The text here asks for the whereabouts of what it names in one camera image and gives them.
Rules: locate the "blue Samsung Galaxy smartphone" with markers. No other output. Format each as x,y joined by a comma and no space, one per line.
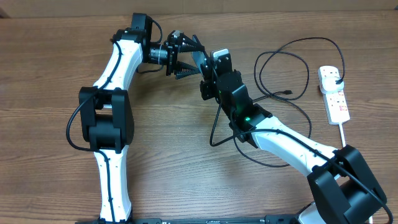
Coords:
200,59

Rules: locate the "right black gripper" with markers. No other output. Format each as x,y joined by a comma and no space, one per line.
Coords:
204,84

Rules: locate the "white power strip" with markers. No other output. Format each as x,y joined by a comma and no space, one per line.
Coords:
335,103

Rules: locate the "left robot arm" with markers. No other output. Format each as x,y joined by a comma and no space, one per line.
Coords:
105,111

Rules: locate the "white charger plug adapter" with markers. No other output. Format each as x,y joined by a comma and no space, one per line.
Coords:
329,85

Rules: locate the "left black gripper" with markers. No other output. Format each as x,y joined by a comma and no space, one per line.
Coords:
173,55

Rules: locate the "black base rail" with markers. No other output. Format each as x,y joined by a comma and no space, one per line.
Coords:
268,219

